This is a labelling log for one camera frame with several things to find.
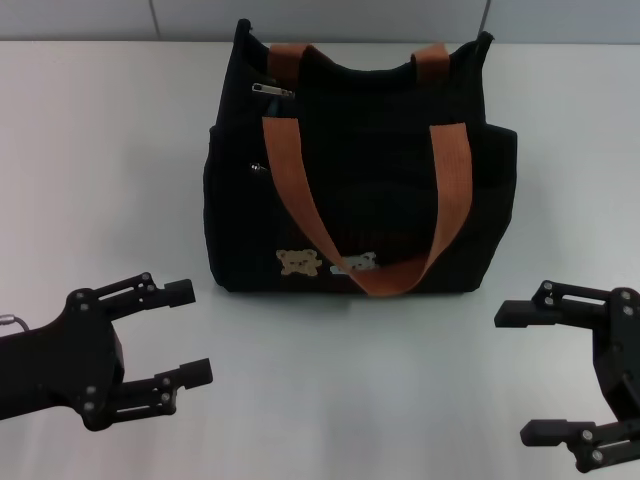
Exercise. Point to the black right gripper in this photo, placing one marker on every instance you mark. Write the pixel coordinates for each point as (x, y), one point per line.
(620, 350)

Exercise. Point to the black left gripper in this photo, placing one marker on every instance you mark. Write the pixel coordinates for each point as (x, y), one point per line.
(60, 360)

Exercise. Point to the large silver zipper pull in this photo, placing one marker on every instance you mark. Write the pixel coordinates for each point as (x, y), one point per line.
(270, 90)

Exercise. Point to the small silver zipper pull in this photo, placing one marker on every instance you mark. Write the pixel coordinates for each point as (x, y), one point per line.
(256, 168)

